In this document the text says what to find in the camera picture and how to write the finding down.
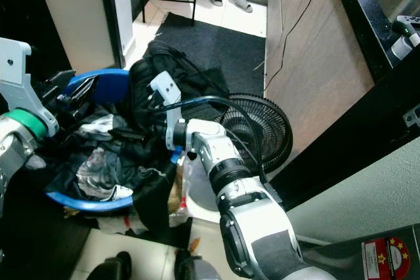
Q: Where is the black left robot foot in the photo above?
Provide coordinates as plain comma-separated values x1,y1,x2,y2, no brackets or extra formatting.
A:
95,250,134,280

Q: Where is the grey white cloth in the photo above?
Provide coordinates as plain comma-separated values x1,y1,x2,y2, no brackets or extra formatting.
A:
81,114,127,140

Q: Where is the black countertop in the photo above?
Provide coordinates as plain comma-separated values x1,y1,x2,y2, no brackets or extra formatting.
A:
328,0,420,82

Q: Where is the beige door black edge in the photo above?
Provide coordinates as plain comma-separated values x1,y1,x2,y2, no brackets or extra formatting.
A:
33,0,136,71

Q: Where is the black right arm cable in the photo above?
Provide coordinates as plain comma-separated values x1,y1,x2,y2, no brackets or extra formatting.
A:
167,95,271,184

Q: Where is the pale wrist camera mount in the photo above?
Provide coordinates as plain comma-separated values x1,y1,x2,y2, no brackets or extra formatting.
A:
148,71,185,152
0,37,60,138

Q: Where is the thin black wire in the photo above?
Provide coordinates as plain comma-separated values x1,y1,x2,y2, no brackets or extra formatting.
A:
262,0,337,94

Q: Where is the pale right wrist camera mount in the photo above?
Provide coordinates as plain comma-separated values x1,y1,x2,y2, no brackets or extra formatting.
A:
148,71,185,152

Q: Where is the dark grey floor rug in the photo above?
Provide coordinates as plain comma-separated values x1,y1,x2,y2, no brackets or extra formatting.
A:
135,11,267,94

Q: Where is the large black garment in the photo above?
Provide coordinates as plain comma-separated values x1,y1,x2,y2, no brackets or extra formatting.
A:
129,39,228,138

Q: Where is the black robot foot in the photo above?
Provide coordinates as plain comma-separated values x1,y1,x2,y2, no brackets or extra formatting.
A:
95,250,134,280
174,247,231,280

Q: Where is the pale left wrist camera mount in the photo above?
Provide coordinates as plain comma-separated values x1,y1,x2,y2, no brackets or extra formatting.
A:
0,37,60,138

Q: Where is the white wall socket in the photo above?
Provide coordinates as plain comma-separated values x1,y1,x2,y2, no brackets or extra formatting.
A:
405,106,420,129

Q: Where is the red white washer sticker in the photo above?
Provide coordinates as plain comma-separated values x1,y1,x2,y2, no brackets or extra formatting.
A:
361,237,411,280

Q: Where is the black shirt white print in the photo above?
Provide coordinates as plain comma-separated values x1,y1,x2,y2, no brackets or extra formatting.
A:
62,146,136,203

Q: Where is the blue laundry basket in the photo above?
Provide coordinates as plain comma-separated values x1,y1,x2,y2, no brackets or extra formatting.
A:
43,68,188,212

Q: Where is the black right robot foot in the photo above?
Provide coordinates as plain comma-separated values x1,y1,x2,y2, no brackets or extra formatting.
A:
174,247,231,280

